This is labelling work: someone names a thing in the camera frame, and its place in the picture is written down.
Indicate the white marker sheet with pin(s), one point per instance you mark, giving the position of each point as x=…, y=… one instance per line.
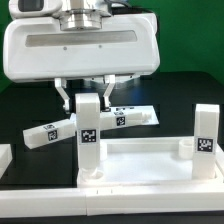
x=90, y=114

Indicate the white front fence rail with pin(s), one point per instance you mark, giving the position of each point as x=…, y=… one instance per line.
x=118, y=200

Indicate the white left fence block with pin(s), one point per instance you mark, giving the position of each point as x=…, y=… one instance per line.
x=5, y=157

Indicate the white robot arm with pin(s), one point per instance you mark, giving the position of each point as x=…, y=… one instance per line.
x=61, y=40

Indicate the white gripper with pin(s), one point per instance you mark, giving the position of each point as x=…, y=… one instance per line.
x=63, y=40

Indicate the white desk top tray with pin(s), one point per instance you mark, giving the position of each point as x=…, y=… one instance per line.
x=147, y=161

